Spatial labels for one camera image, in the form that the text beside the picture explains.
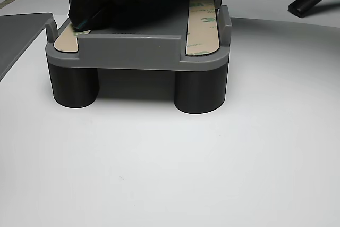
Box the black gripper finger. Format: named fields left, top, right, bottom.
left=79, top=0, right=191, bottom=31
left=67, top=0, right=125, bottom=30

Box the white paper card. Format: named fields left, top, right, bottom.
left=53, top=21, right=92, bottom=53

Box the tan adhesive tape liner strip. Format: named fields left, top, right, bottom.
left=184, top=0, right=220, bottom=57

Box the grey fixture on black legs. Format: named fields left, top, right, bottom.
left=45, top=0, right=233, bottom=115

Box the grey work mat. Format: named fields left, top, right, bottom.
left=0, top=12, right=54, bottom=81

